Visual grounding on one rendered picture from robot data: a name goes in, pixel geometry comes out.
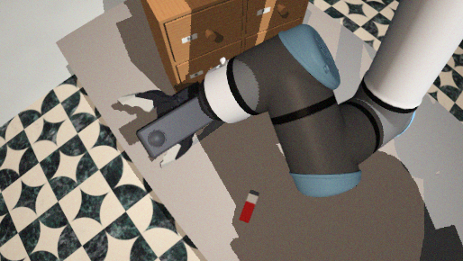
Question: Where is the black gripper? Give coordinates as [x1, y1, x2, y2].
[117, 80, 222, 168]

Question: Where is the brown wooden chest of drawers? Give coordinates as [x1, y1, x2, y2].
[141, 0, 309, 93]

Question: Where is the brown wooden drawer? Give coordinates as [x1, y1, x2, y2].
[244, 18, 301, 51]
[245, 0, 306, 34]
[163, 0, 243, 63]
[176, 40, 241, 89]

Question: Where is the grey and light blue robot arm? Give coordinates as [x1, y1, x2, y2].
[136, 0, 463, 197]

